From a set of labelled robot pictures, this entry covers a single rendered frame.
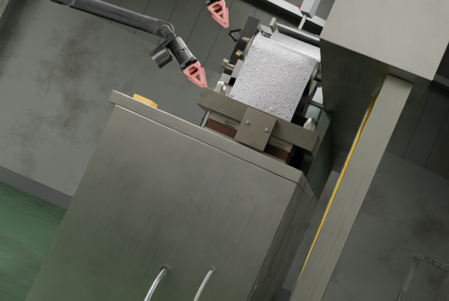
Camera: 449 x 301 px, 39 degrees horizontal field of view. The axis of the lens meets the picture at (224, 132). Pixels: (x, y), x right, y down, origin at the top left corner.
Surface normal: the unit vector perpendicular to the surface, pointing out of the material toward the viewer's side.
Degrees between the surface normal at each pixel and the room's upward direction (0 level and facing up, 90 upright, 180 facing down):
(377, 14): 90
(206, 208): 90
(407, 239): 90
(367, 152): 90
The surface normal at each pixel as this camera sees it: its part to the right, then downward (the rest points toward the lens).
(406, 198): 0.11, -0.02
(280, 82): -0.16, -0.15
